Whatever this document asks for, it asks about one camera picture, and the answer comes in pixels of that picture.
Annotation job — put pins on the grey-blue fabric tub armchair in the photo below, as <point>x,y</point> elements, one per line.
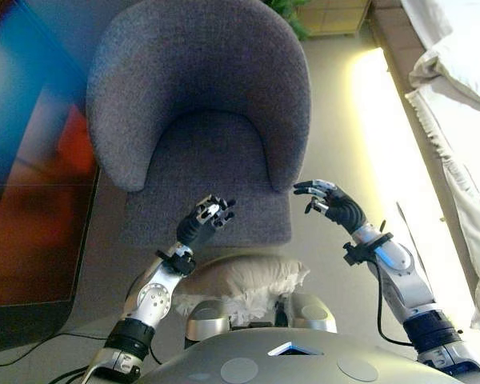
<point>200,100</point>

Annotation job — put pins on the white fringed cushion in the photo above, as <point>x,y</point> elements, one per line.
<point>248,276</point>

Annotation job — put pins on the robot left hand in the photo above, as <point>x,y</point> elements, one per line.
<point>192,230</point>

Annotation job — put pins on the light wooden nightstand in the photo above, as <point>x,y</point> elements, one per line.
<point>336,18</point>

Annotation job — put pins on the large flat television screen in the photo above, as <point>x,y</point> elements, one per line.
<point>32,200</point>

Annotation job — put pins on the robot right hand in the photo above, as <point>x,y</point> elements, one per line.
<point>344,210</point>

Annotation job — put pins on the silver robot torso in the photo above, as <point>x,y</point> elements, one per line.
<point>288,360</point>

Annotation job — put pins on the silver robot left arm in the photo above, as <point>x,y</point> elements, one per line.
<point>152,300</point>

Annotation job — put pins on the green potted plant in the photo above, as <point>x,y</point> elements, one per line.
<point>292,16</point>

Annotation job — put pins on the silver robot left leg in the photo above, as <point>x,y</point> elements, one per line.
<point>206,320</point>

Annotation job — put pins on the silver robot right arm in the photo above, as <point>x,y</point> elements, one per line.
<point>408,280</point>

